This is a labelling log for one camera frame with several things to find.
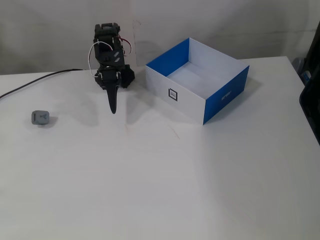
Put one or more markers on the black plastic case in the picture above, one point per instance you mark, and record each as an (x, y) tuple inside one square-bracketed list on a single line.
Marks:
[(312, 112)]

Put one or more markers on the gray block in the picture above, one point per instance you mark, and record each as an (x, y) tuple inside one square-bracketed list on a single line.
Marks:
[(41, 118)]

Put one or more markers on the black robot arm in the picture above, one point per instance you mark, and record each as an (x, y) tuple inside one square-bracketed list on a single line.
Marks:
[(110, 53)]

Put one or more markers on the blue and white cardboard box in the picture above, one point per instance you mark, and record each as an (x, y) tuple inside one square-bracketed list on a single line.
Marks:
[(185, 100)]

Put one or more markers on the grey blue object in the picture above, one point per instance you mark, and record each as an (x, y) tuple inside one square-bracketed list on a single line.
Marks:
[(300, 65)]

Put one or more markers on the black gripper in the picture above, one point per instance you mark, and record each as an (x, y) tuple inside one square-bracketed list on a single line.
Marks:
[(108, 78)]

